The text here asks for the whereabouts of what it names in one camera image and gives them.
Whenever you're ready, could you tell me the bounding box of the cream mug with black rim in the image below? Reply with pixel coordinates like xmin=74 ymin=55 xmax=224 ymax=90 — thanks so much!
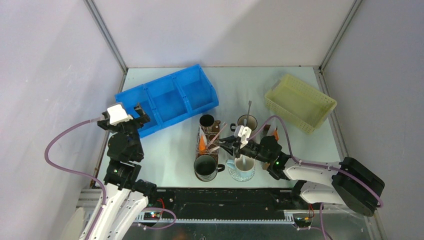
xmin=230 ymin=114 xmax=258 ymax=132

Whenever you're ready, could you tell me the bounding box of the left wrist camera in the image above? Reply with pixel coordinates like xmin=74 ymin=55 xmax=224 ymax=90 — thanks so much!
xmin=106 ymin=102 xmax=134 ymax=126

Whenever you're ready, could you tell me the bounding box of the brown wooden oval tray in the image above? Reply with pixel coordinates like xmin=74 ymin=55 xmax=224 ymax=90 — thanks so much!
xmin=194 ymin=120 xmax=222 ymax=182

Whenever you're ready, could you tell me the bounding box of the brown metallic cup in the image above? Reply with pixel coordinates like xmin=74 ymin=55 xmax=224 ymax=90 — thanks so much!
xmin=199 ymin=114 xmax=221 ymax=134

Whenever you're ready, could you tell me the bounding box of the pink toothbrush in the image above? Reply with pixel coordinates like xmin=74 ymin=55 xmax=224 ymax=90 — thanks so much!
xmin=206 ymin=122 xmax=228 ymax=149

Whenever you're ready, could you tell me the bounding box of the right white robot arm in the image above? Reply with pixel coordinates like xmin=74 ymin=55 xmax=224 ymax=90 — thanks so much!
xmin=218 ymin=136 xmax=385 ymax=217

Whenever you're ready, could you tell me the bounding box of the small orange tube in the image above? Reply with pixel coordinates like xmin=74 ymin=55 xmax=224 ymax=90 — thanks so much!
xmin=198 ymin=135 xmax=208 ymax=152

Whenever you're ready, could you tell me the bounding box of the grey toothbrush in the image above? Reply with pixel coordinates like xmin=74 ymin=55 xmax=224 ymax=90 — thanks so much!
xmin=243 ymin=100 xmax=252 ymax=127

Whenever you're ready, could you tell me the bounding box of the white toothpaste tube red cap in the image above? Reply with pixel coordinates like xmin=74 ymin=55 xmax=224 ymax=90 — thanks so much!
xmin=199 ymin=127 xmax=208 ymax=147

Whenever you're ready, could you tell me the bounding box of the white toothpaste tube dark cap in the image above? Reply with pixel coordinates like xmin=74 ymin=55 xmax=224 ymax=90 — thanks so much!
xmin=266 ymin=120 xmax=278 ymax=136

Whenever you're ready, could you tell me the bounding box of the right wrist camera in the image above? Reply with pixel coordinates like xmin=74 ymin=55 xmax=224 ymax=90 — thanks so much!
xmin=233 ymin=125 xmax=252 ymax=149

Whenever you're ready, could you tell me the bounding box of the clear holder with brown lid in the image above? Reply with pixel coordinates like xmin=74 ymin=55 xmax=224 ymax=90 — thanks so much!
xmin=260 ymin=124 xmax=281 ymax=171

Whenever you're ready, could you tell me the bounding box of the pale white toothbrush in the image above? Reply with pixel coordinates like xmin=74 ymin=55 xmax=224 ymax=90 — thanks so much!
xmin=242 ymin=155 xmax=247 ymax=171

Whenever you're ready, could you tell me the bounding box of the orange toothpaste tube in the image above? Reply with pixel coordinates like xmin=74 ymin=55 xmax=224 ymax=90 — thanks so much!
xmin=272 ymin=129 xmax=279 ymax=141

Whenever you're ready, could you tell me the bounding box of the clear textured oval tray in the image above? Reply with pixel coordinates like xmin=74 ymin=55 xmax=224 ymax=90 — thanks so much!
xmin=228 ymin=168 xmax=256 ymax=182

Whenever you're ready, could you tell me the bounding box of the cream perforated basket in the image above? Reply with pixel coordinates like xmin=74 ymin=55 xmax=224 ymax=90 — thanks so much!
xmin=264 ymin=74 xmax=337 ymax=135

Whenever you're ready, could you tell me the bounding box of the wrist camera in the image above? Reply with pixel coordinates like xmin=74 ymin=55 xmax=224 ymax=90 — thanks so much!
xmin=233 ymin=125 xmax=252 ymax=149
xmin=106 ymin=102 xmax=134 ymax=126

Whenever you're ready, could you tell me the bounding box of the light blue mug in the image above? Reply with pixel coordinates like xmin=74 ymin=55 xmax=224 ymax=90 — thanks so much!
xmin=225 ymin=155 xmax=256 ymax=182

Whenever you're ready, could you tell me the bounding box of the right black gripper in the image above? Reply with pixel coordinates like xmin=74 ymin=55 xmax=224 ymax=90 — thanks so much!
xmin=217 ymin=134 xmax=271 ymax=164

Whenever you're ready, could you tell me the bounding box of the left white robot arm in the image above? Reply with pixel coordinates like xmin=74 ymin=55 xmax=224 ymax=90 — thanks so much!
xmin=79 ymin=102 xmax=158 ymax=240

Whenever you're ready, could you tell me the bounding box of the blue three-compartment bin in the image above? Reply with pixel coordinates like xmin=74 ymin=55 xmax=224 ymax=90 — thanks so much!
xmin=114 ymin=64 xmax=219 ymax=138

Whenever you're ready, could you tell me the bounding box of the clear textured two-hole holder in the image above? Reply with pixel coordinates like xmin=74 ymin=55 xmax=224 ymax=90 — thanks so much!
xmin=195 ymin=132 xmax=219 ymax=162

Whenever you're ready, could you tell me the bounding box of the dark green mug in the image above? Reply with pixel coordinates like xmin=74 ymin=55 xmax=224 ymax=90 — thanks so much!
xmin=193 ymin=154 xmax=226 ymax=182

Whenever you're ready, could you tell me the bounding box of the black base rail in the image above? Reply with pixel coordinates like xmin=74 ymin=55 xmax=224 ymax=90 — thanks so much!
xmin=149 ymin=187 xmax=319 ymax=222

